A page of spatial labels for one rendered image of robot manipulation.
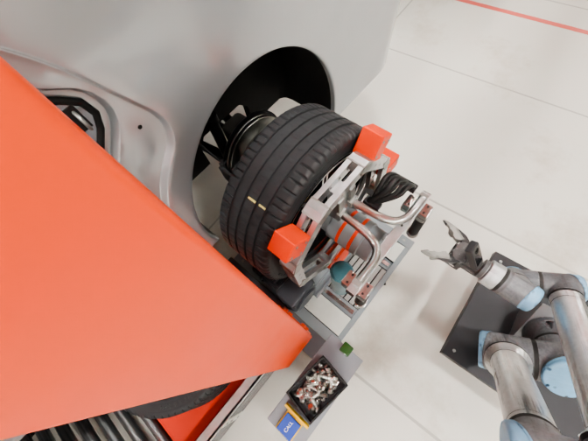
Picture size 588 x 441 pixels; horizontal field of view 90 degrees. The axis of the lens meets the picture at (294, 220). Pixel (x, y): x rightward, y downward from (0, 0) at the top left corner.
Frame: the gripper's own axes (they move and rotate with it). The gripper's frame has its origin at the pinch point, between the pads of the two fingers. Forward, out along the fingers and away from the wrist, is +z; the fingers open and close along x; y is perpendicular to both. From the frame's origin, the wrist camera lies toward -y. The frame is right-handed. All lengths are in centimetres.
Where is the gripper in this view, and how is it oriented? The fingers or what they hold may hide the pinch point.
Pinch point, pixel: (432, 234)
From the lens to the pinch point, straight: 117.1
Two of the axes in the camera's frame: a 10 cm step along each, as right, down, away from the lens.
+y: 1.4, 4.0, 9.1
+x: 6.5, -7.3, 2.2
